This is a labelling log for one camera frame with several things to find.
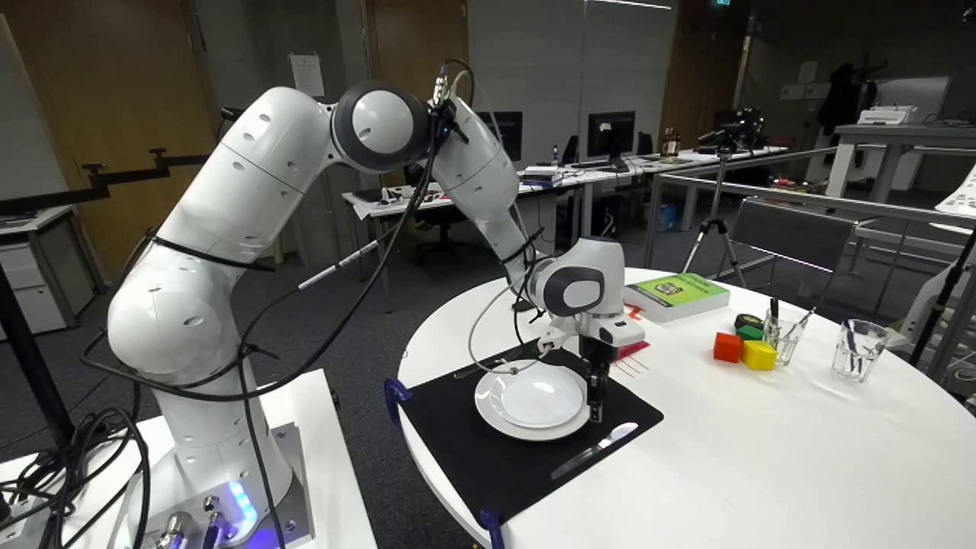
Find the black stand pole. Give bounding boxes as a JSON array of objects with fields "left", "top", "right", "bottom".
[
  {"left": 909, "top": 225, "right": 976, "bottom": 373},
  {"left": 0, "top": 264, "right": 76, "bottom": 452}
]

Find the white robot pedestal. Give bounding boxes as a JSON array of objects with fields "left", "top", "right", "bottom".
[{"left": 0, "top": 365, "right": 379, "bottom": 549}]

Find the silver table knife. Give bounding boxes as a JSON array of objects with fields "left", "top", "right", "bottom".
[{"left": 548, "top": 421, "right": 643, "bottom": 486}]

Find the green book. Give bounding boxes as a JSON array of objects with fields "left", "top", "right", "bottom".
[{"left": 623, "top": 270, "right": 736, "bottom": 325}]

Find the clear drinking glass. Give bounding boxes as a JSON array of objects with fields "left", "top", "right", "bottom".
[{"left": 832, "top": 318, "right": 895, "bottom": 386}]

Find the red cube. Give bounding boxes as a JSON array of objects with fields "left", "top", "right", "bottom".
[{"left": 712, "top": 329, "right": 746, "bottom": 365}]

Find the large white plate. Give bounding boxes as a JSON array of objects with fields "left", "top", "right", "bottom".
[{"left": 472, "top": 357, "right": 594, "bottom": 444}]

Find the metal frame railing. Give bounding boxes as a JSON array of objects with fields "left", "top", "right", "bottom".
[{"left": 643, "top": 150, "right": 976, "bottom": 308}]

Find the blue strap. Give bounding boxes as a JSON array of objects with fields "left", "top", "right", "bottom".
[
  {"left": 479, "top": 505, "right": 508, "bottom": 549},
  {"left": 381, "top": 375, "right": 412, "bottom": 421}
]

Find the yellow cube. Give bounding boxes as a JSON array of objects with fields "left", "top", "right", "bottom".
[{"left": 741, "top": 338, "right": 782, "bottom": 375}]

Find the white office desk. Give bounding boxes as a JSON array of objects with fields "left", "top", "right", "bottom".
[{"left": 341, "top": 143, "right": 793, "bottom": 269}]

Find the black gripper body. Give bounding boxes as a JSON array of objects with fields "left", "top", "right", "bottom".
[{"left": 535, "top": 321, "right": 618, "bottom": 359}]

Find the black computer monitor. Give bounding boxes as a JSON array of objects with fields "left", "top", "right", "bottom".
[
  {"left": 484, "top": 111, "right": 526, "bottom": 165},
  {"left": 586, "top": 111, "right": 638, "bottom": 171}
]

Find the clear glass with pens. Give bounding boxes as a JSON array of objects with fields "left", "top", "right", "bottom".
[{"left": 766, "top": 296, "right": 818, "bottom": 373}]

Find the paper sheet on wall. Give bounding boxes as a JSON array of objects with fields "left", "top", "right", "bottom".
[{"left": 287, "top": 53, "right": 328, "bottom": 100}]

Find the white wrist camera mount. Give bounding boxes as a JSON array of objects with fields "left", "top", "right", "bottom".
[{"left": 594, "top": 315, "right": 650, "bottom": 352}]

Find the camera tripod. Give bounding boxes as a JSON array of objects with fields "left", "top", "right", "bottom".
[{"left": 679, "top": 105, "right": 773, "bottom": 283}]

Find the small white plate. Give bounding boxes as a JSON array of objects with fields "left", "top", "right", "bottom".
[{"left": 493, "top": 362, "right": 586, "bottom": 433}]

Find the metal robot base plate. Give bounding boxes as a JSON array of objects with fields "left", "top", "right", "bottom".
[{"left": 149, "top": 421, "right": 313, "bottom": 549}]

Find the white side table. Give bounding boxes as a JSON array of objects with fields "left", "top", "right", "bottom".
[{"left": 824, "top": 120, "right": 976, "bottom": 200}]

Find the black cable bundle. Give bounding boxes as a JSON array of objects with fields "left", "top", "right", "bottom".
[{"left": 0, "top": 405, "right": 156, "bottom": 549}]

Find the black placemat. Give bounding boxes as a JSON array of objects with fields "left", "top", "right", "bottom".
[{"left": 390, "top": 336, "right": 667, "bottom": 532}]

